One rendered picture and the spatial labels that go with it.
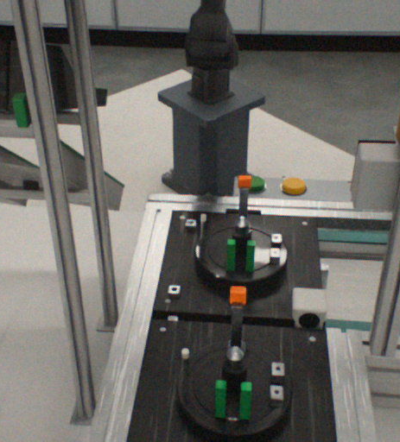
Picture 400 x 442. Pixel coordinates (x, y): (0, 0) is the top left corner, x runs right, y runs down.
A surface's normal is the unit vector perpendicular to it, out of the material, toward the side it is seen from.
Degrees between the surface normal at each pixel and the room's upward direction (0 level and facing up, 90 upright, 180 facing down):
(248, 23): 90
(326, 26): 90
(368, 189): 90
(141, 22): 90
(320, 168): 0
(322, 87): 0
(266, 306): 0
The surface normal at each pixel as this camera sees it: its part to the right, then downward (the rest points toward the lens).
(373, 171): -0.08, 0.60
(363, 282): 0.00, -0.80
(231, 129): 0.66, 0.45
